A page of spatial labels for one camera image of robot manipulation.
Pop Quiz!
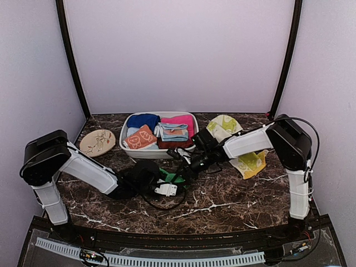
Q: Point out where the pink rolled towel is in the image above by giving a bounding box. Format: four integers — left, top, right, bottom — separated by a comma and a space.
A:
161, 115, 194, 138

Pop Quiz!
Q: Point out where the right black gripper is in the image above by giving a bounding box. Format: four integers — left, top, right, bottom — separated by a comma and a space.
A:
174, 149, 214, 185

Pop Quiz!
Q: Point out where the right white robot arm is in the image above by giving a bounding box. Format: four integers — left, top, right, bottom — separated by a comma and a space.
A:
167, 114, 318, 241

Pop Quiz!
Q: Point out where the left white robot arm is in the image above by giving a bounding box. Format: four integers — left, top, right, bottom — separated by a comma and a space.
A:
19, 130, 163, 243

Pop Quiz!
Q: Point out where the dark red rolled towel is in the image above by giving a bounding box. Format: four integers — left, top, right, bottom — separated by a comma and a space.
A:
157, 138, 194, 149

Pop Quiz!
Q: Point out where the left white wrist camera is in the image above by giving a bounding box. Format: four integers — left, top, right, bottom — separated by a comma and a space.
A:
154, 184, 177, 197

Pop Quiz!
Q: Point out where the blue rolled towel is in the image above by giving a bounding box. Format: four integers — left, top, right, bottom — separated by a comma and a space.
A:
126, 113, 161, 132

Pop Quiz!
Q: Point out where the light blue striped towel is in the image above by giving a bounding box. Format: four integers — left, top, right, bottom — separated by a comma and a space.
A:
154, 122, 189, 142

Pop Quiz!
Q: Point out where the left black frame post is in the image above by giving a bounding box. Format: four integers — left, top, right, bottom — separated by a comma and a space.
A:
55, 0, 91, 120

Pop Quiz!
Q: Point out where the orange cartoon rolled towel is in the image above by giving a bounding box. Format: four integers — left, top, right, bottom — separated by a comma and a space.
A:
123, 125, 157, 150

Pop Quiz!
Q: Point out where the light blue towel underneath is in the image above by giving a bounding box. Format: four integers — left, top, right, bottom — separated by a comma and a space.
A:
126, 127, 139, 137

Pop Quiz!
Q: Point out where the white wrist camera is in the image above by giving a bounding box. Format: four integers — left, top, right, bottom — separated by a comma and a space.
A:
176, 148, 192, 165
154, 184, 177, 197

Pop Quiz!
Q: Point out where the green microfiber towel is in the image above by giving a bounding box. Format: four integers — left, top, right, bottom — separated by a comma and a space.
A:
157, 168, 187, 186

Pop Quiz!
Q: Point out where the black frame post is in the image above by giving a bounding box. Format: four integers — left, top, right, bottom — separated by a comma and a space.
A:
266, 0, 303, 121
55, 0, 91, 120

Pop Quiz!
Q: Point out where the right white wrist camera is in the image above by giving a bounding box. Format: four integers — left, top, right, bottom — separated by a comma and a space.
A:
176, 148, 192, 165

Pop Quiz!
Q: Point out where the right black frame post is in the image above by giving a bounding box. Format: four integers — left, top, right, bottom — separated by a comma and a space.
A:
266, 0, 303, 121

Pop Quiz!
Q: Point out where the cream yellow-green patterned towel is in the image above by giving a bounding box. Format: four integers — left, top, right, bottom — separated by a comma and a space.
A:
206, 115, 268, 180

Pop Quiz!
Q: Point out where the small circuit board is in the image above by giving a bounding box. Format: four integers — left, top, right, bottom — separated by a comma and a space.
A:
79, 249, 104, 264

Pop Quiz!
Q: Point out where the white plastic basin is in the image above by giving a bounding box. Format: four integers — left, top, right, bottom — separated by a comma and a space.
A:
119, 111, 199, 159

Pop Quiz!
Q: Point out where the white slotted cable duct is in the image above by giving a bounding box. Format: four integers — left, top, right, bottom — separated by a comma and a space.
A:
34, 238, 266, 266

